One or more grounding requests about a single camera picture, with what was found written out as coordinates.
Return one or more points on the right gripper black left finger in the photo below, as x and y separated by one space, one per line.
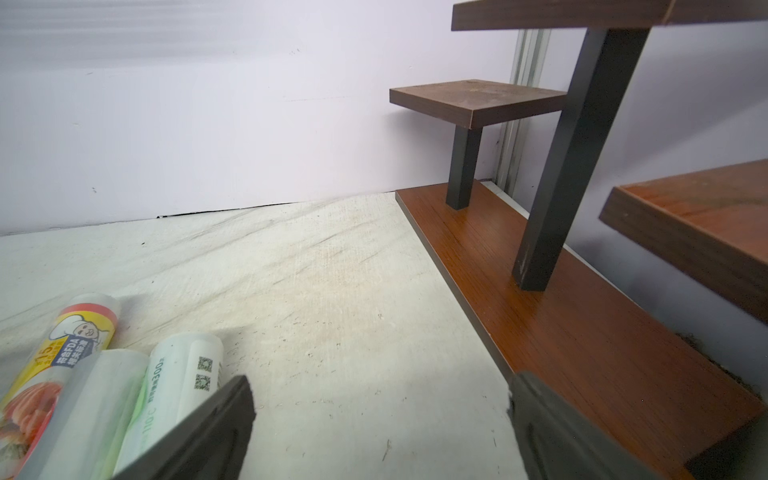
211 443

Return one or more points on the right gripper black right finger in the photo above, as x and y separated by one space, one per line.
556 441

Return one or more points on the white barcode wrap roll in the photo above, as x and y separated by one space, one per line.
183 372

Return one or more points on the white green wrap roll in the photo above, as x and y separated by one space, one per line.
89 422

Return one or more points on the yellow red chef wrap roll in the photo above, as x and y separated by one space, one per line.
83 327

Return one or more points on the brown wooden tiered stand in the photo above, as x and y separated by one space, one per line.
536 307

